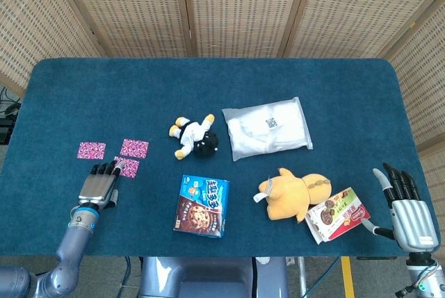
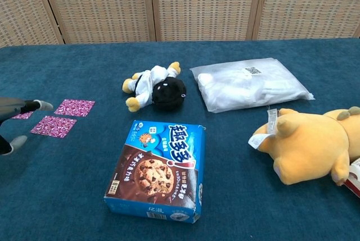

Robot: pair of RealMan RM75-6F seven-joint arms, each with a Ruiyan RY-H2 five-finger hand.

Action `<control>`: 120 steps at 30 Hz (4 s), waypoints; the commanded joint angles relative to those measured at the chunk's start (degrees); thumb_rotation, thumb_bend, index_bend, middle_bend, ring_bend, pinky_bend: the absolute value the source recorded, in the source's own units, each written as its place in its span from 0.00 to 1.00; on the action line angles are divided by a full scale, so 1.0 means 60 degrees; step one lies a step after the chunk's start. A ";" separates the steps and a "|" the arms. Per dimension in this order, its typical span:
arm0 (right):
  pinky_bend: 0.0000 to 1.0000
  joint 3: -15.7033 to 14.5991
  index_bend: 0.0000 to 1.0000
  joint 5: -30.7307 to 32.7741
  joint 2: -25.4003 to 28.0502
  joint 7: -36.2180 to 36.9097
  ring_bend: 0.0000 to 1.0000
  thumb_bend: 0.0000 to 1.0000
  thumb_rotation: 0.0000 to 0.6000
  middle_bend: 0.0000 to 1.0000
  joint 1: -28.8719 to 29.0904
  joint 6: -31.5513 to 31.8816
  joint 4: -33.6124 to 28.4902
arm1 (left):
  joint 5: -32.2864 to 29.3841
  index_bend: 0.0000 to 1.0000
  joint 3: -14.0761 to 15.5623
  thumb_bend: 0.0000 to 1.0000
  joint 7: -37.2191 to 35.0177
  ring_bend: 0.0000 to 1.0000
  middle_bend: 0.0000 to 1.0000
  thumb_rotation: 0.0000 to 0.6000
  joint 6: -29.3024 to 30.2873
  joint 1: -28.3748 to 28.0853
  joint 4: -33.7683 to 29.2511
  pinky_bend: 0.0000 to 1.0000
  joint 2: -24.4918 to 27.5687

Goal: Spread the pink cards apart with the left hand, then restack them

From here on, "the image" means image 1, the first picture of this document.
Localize silver and black right robot hand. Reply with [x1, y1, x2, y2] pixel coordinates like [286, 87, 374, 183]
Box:
[361, 162, 439, 252]

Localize silver and black left robot hand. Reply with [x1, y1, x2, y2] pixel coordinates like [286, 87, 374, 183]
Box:
[76, 159, 127, 211]

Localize pink patterned square card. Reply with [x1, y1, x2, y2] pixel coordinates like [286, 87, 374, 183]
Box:
[76, 141, 106, 160]
[120, 138, 149, 159]
[113, 156, 140, 179]

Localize red and white snack box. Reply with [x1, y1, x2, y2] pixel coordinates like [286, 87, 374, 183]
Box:
[305, 187, 371, 245]

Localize blue chocolate cookie box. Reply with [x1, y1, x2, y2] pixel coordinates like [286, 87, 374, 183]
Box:
[172, 174, 231, 239]

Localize black equipment box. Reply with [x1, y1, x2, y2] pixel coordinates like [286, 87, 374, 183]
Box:
[0, 117, 17, 146]

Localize black-headed white-robed plush doll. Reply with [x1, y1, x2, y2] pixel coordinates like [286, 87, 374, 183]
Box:
[168, 113, 219, 160]

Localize metal table leg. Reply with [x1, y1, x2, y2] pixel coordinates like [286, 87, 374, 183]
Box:
[297, 256, 309, 298]

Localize yellow plush animal toy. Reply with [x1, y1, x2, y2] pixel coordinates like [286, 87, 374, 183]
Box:
[252, 167, 333, 223]

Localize blue-grey robot torso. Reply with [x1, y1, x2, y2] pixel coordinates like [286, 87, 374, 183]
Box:
[138, 256, 289, 298]

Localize white clothing in plastic bag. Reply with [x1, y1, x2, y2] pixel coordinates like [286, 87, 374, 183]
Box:
[221, 96, 314, 163]

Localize woven wooden folding screen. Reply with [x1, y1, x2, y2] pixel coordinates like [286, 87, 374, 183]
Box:
[0, 0, 445, 229]

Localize blue cable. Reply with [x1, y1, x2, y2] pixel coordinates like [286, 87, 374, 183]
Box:
[120, 256, 132, 298]
[305, 256, 341, 295]

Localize dark cable bundle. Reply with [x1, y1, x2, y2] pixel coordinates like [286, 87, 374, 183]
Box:
[0, 85, 22, 117]

